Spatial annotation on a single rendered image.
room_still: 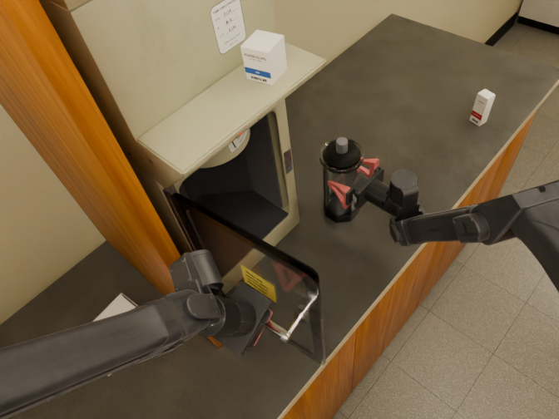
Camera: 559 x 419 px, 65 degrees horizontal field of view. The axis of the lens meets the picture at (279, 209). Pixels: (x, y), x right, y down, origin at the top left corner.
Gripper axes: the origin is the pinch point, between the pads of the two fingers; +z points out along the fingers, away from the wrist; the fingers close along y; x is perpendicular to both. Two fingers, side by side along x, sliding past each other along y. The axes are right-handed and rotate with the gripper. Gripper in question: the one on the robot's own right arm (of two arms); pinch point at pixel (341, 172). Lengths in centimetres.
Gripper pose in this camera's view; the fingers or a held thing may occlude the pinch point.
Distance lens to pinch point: 113.7
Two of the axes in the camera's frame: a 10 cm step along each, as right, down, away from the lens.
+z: -7.3, -4.9, 4.7
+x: 1.1, 5.9, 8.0
